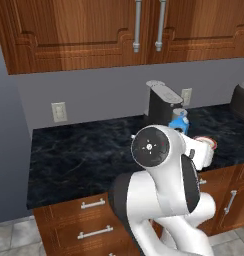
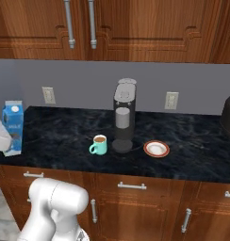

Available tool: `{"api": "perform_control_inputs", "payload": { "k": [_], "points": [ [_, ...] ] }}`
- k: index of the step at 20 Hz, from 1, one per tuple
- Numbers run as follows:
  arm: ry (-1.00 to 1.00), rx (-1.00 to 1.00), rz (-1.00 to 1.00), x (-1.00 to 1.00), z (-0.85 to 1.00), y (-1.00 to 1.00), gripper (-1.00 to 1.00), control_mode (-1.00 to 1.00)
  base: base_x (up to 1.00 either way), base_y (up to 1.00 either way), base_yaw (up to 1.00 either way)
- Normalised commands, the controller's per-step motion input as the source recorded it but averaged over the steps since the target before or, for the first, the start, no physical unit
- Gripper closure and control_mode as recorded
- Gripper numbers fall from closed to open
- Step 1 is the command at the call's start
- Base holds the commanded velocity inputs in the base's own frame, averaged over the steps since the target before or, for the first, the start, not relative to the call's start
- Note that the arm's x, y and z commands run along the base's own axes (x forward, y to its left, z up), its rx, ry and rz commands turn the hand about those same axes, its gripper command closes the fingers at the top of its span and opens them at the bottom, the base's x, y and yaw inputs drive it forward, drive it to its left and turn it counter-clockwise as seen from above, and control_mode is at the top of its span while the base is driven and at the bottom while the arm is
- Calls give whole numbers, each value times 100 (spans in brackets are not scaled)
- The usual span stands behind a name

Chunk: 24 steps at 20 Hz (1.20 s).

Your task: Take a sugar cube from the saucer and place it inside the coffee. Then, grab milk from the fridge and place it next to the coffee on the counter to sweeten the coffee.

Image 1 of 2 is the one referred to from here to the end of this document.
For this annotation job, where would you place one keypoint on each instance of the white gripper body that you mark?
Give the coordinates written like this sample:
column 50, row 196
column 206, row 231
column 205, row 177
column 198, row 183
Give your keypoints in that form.
column 206, row 155

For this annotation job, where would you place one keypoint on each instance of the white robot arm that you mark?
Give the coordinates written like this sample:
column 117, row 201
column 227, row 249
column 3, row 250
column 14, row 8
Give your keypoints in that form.
column 167, row 200

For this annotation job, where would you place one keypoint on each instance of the dark grey coffee machine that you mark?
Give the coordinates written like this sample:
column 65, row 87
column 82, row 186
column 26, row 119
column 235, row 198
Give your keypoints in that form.
column 162, row 103

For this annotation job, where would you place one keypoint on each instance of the red and white mug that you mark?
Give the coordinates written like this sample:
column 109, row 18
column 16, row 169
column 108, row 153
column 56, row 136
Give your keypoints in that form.
column 212, row 142

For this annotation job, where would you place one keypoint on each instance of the wooden drawer front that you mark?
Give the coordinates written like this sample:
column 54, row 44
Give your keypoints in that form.
column 217, row 176
column 67, row 238
column 64, row 211

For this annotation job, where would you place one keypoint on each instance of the blue bottle with grey cap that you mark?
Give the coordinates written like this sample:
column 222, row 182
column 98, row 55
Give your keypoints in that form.
column 179, row 124

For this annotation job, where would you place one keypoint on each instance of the wooden base cupboard door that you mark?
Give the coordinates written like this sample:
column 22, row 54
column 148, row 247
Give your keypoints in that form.
column 235, row 206

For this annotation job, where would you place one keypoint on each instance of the dark brown rounded appliance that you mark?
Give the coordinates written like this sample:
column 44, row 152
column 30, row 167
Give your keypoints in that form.
column 241, row 101

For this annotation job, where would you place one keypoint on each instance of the cream wall socket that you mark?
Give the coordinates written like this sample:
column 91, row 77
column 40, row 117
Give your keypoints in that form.
column 59, row 112
column 186, row 96

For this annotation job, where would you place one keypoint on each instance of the wooden wall cupboard door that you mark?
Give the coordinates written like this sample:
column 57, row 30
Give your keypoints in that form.
column 207, row 30
column 77, row 30

